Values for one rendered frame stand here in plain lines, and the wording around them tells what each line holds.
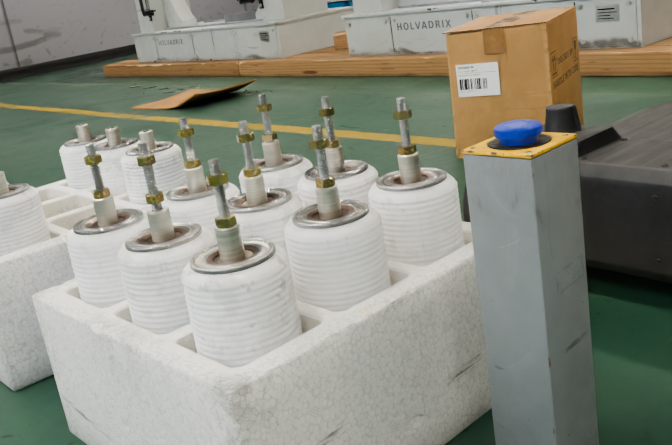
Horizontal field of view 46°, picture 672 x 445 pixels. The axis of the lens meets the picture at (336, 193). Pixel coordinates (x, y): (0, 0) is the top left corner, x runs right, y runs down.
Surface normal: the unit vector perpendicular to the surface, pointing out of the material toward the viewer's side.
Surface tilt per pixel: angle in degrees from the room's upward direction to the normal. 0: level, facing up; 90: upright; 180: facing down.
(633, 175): 46
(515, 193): 90
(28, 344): 90
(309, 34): 90
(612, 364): 0
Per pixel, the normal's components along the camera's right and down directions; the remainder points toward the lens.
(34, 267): 0.66, 0.11
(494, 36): -0.47, 0.31
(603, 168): -0.64, -0.45
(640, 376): -0.15, -0.95
